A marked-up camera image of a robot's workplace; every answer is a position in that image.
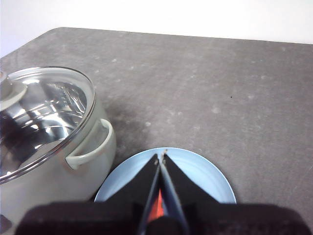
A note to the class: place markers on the glass lid with round knob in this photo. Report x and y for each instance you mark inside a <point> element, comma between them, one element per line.
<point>49,117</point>

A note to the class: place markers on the pale green electric steamer pot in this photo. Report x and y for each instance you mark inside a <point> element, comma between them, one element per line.
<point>61,181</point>

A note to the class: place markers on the orange pumpkin with green stem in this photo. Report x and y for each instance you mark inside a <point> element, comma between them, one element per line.
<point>157,203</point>

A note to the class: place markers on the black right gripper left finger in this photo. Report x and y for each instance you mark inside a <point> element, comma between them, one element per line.
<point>97,218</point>

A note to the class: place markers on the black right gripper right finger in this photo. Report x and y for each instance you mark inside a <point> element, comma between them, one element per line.
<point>232,220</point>

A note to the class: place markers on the blue plate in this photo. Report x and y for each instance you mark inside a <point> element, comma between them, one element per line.
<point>200,171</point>

